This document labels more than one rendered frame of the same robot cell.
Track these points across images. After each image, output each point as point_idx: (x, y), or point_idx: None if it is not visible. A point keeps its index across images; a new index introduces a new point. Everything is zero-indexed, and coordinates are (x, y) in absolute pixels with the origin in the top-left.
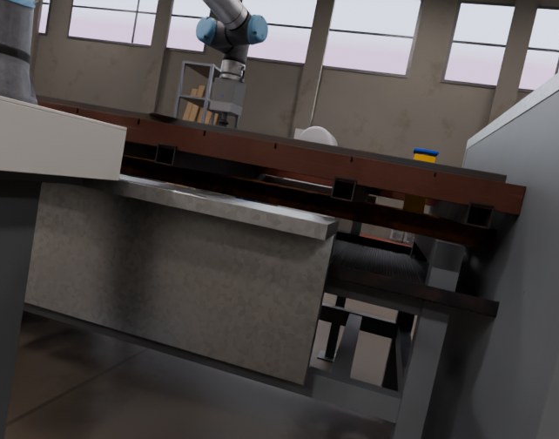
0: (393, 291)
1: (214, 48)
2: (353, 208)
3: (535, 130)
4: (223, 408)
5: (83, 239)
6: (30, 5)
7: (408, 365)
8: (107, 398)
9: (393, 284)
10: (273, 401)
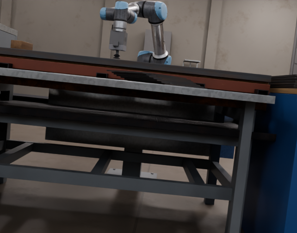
0: (26, 101)
1: (127, 22)
2: None
3: None
4: (71, 199)
5: None
6: (137, 56)
7: (9, 126)
8: (124, 197)
9: (27, 98)
10: (43, 204)
